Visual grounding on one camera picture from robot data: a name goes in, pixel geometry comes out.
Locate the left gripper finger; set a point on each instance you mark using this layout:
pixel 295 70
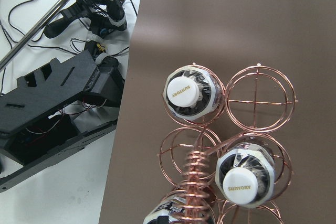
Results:
pixel 162 220

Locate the copper wire bottle basket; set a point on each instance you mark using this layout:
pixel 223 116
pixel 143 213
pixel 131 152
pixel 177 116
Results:
pixel 258 99

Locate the tea bottle white cap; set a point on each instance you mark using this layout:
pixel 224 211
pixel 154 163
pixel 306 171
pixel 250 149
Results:
pixel 194 94

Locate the black foam case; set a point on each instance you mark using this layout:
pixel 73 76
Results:
pixel 40 118

